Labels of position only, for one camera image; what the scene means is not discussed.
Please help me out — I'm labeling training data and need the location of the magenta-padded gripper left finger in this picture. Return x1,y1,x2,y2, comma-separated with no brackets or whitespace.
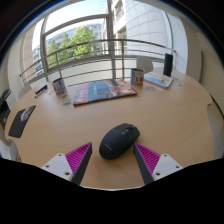
40,142,93,186

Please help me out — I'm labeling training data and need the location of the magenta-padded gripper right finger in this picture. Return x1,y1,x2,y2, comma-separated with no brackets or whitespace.
133,142,184,186

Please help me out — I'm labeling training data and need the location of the black computer mouse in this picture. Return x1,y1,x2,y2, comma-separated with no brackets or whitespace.
98,122,141,160

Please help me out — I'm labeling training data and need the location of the black cat-print mouse pad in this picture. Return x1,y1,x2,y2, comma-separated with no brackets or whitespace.
7,104,37,139

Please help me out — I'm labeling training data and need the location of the red and blue magazine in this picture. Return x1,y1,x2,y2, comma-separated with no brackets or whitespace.
72,78,138,107

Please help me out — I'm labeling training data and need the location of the white colourful booklet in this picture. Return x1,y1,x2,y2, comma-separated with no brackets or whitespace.
143,70,175,90

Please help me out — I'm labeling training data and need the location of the tall black speaker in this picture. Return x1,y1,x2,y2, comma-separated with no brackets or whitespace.
162,53,174,78

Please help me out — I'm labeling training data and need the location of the metal window railing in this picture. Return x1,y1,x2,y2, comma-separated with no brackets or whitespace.
19,38,177,85

